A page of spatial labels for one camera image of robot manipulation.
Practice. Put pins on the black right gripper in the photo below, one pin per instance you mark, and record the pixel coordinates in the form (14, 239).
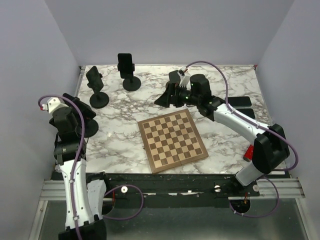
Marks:
(164, 99)

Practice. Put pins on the black round phone stand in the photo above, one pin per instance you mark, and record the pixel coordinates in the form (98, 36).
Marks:
(131, 84)
(99, 100)

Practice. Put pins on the dark blue phone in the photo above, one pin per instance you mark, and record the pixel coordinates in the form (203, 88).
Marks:
(240, 101)

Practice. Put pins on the black front phone stand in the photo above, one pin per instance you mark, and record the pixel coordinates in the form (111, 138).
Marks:
(91, 127)

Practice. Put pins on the black phone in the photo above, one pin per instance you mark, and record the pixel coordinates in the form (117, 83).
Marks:
(87, 112)

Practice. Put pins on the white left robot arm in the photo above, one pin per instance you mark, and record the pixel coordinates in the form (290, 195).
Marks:
(81, 223)

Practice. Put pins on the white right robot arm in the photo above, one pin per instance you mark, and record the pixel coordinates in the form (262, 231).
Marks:
(269, 147)

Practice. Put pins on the round wooden phone stand left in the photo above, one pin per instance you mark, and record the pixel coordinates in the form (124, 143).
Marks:
(173, 78)

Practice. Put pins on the wooden chessboard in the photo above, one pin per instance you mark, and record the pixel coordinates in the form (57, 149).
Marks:
(171, 140)

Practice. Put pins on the red toy microphone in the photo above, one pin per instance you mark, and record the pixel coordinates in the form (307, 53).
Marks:
(249, 154)

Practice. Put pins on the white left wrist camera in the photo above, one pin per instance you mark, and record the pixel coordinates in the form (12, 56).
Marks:
(53, 104)

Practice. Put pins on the aluminium front rail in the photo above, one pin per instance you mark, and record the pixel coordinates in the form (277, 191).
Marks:
(286, 188)

